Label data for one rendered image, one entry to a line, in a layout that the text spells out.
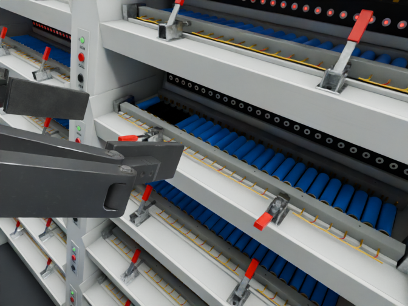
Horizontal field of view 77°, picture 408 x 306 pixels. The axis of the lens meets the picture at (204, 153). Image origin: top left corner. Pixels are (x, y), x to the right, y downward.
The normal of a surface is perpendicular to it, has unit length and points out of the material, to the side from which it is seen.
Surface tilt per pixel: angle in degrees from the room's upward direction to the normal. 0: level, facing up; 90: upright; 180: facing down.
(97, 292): 16
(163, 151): 90
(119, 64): 90
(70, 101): 90
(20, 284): 0
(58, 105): 90
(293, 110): 106
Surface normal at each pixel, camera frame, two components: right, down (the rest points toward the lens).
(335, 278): -0.62, 0.44
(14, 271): 0.23, -0.88
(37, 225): 0.07, -0.79
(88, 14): -0.58, 0.22
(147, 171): 0.78, 0.42
